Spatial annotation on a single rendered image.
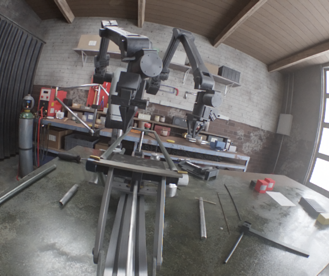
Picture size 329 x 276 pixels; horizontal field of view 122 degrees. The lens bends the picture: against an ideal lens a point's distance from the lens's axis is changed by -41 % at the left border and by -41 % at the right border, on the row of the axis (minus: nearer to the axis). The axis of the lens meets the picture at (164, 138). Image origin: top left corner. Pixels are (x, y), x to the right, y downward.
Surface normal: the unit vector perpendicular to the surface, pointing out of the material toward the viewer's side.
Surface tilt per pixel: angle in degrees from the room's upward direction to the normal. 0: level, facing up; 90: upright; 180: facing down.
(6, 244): 0
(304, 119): 90
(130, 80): 92
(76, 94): 90
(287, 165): 90
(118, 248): 0
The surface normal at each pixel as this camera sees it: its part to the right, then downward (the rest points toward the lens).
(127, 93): -0.04, 0.72
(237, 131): 0.12, 0.17
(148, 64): 0.50, 0.25
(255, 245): 0.20, -0.97
